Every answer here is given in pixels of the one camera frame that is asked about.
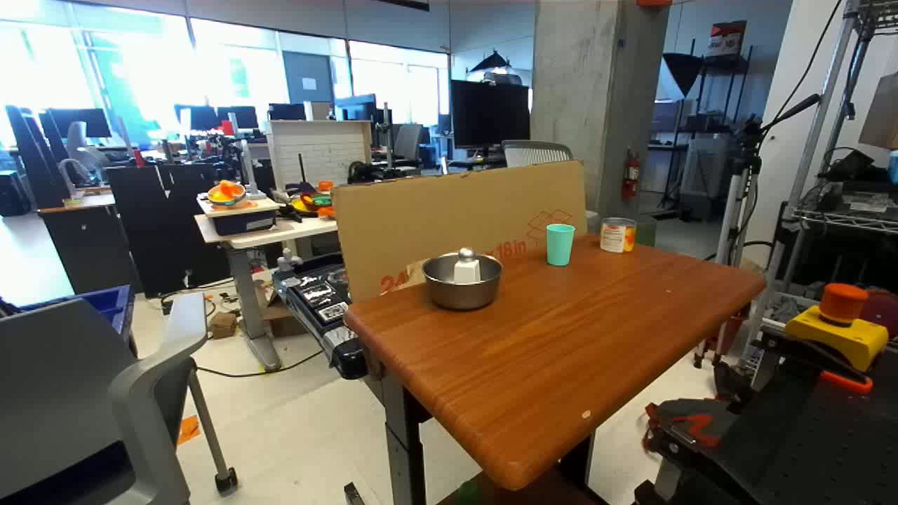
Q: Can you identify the teal plastic cup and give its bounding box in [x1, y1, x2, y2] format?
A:
[545, 221, 578, 269]

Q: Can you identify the small white object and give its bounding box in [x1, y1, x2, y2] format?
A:
[452, 247, 483, 286]

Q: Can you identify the brown cardboard sheet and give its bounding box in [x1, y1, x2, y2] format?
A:
[330, 160, 590, 303]

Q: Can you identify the round metal bowl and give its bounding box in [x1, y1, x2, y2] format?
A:
[420, 247, 504, 315]

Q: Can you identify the black power strip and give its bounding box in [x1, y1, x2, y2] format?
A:
[274, 261, 369, 381]

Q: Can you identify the pile of colourful toys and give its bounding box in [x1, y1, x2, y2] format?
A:
[285, 177, 340, 221]

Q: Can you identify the large black monitor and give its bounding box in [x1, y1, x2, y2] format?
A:
[448, 78, 533, 153]

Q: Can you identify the white panel board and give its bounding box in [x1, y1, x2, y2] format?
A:
[265, 119, 376, 196]

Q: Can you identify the orange and white tin can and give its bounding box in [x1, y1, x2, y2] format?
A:
[597, 216, 639, 257]

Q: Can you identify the black table leg column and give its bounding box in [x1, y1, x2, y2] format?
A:
[369, 359, 431, 505]

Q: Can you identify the black pyramid lamp shade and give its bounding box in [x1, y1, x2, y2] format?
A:
[467, 49, 517, 76]

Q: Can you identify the red fire extinguisher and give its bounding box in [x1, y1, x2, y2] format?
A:
[620, 153, 644, 205]

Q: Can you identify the white height-adjustable desk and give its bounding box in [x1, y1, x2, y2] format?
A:
[194, 210, 341, 373]

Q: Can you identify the black tray box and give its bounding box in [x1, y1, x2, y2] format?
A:
[197, 193, 282, 240]

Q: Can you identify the orange and yellow toy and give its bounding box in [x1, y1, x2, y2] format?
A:
[205, 181, 249, 207]

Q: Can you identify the small cardboard box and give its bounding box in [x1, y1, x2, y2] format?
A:
[205, 308, 240, 339]

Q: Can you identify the small black computer monitor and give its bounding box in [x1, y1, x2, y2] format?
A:
[171, 101, 223, 136]
[39, 106, 115, 144]
[219, 104, 261, 132]

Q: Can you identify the black shelf unit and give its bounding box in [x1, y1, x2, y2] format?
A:
[660, 50, 754, 219]

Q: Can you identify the black office chair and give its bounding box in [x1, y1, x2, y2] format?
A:
[101, 164, 233, 297]

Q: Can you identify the blue plastic bin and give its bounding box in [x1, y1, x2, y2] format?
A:
[77, 285, 141, 339]

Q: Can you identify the wooden office desk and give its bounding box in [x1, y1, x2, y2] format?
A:
[35, 188, 142, 293]

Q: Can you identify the black machine base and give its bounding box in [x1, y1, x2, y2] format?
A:
[630, 345, 898, 505]

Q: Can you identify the yellow emergency stop button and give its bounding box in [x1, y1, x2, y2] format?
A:
[783, 282, 893, 376]

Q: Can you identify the metal equipment rack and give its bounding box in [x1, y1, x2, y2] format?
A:
[772, 0, 898, 294]

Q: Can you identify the gray office chair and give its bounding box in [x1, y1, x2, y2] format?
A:
[0, 290, 240, 505]

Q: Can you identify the black floor cable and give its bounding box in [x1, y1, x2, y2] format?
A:
[191, 345, 330, 381]

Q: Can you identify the camera tripod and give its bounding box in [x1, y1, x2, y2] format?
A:
[692, 94, 825, 372]

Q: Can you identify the red wall sign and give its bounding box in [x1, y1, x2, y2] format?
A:
[707, 19, 749, 59]

